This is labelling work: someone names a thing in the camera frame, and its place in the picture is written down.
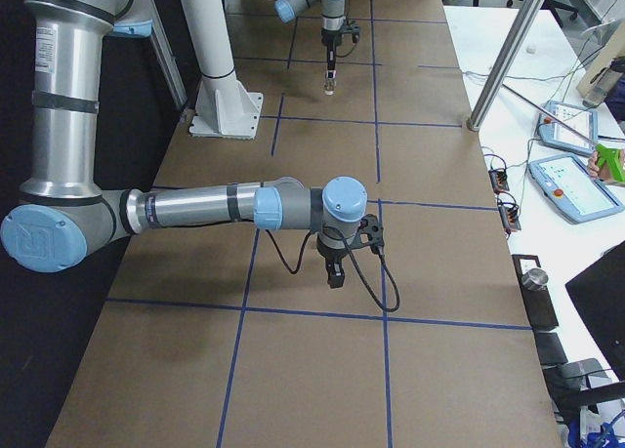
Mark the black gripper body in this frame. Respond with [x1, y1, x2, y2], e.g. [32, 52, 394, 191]
[316, 245, 348, 272]
[321, 28, 341, 51]

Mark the white brass PPR valve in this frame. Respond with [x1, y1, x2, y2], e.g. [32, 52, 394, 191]
[324, 78, 336, 96]

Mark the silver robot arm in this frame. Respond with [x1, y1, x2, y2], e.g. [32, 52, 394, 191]
[269, 0, 359, 96]
[1, 0, 372, 288]

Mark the person hand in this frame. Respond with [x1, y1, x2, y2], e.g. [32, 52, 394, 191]
[587, 151, 612, 182]

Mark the near orange black connector box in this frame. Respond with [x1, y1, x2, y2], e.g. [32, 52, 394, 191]
[497, 201, 521, 234]

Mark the orange black connector box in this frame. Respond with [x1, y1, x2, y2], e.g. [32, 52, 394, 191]
[488, 169, 510, 194]
[497, 201, 521, 234]

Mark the far orange black connector box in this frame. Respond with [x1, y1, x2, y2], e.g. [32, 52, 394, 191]
[488, 169, 510, 194]

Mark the silver cylinder weight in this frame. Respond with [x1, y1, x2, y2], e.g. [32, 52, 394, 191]
[521, 267, 549, 291]

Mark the near teach pendant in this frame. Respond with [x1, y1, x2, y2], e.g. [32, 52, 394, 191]
[528, 153, 624, 224]

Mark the teach pendant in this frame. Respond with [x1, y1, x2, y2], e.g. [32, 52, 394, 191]
[528, 153, 624, 224]
[536, 100, 600, 157]

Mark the far teach pendant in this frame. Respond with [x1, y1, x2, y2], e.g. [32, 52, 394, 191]
[536, 100, 600, 157]

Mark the black monitor corner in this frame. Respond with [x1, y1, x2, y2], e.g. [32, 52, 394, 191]
[565, 243, 624, 380]

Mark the green handheld tool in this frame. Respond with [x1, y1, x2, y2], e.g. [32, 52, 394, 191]
[596, 143, 624, 183]

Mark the black camera cable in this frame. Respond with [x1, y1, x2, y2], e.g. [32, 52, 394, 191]
[336, 32, 360, 59]
[266, 225, 401, 314]

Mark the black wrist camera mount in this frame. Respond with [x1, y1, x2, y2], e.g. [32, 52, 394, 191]
[352, 214, 385, 250]

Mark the white pedestal column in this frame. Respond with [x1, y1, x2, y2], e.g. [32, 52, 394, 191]
[181, 0, 264, 140]

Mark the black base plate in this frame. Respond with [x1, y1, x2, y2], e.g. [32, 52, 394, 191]
[512, 254, 559, 332]

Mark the aluminium frame post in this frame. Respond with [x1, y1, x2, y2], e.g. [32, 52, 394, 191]
[466, 0, 544, 132]

